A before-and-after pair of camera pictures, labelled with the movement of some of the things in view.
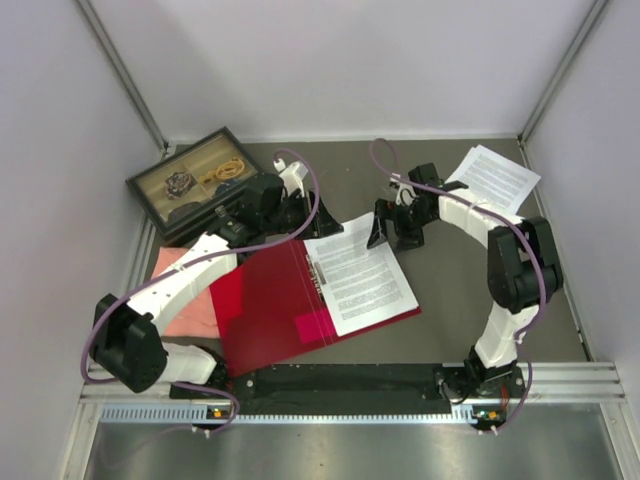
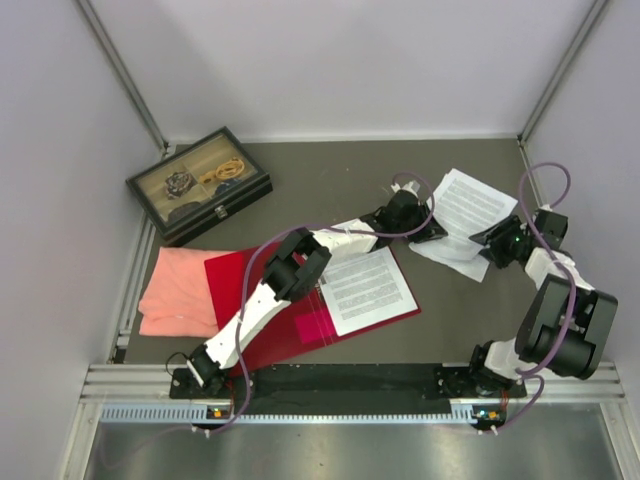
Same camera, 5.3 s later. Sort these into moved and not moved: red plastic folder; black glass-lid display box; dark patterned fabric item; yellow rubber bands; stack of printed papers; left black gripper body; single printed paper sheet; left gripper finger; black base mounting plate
Moved: left gripper finger; left black gripper body; stack of printed papers
Not moved: dark patterned fabric item; black glass-lid display box; yellow rubber bands; black base mounting plate; red plastic folder; single printed paper sheet
